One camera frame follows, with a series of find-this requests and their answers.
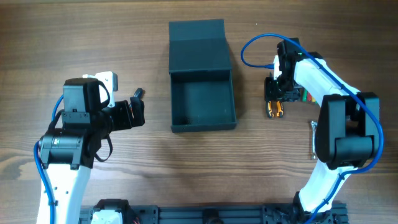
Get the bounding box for clear case coloured screwdrivers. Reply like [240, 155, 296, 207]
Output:
[301, 89, 317, 104]

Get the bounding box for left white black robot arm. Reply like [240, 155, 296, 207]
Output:
[34, 78, 145, 223]

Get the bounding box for silver metal wrench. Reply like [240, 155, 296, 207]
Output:
[310, 121, 318, 159]

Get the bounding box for orange black needle-nose pliers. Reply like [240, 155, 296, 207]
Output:
[266, 100, 284, 119]

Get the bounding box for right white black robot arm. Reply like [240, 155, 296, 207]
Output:
[264, 38, 384, 223]

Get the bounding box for dark green open box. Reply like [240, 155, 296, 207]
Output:
[169, 19, 237, 133]

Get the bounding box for blue cable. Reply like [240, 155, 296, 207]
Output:
[240, 32, 385, 224]
[33, 94, 65, 224]

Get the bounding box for left blue cable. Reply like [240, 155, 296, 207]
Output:
[33, 94, 65, 224]

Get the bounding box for red black handled screwdriver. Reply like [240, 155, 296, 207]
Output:
[134, 88, 144, 99]

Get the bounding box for right blue cable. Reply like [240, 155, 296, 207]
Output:
[240, 32, 385, 224]

